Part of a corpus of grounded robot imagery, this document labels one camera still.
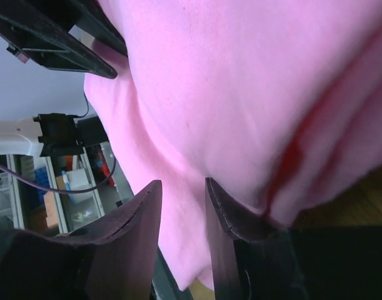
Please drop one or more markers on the pink t shirt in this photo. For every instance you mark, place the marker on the pink t shirt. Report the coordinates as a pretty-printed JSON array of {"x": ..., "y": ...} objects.
[{"x": 280, "y": 102}]

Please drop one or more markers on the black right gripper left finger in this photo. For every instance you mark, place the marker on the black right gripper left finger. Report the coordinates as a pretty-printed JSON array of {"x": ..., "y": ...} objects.
[{"x": 110, "y": 258}]

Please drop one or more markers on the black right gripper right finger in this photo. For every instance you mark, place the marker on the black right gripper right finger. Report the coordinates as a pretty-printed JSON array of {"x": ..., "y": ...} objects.
[{"x": 251, "y": 259}]

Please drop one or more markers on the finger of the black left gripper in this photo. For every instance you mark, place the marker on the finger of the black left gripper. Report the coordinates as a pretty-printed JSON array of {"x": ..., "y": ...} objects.
[
  {"x": 93, "y": 21},
  {"x": 40, "y": 31}
]

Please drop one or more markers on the background storage shelf clutter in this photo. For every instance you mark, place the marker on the background storage shelf clutter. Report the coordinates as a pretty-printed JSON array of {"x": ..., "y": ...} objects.
[{"x": 53, "y": 195}]

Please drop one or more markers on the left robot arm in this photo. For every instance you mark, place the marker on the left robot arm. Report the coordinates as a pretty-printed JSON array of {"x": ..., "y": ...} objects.
[{"x": 52, "y": 134}]

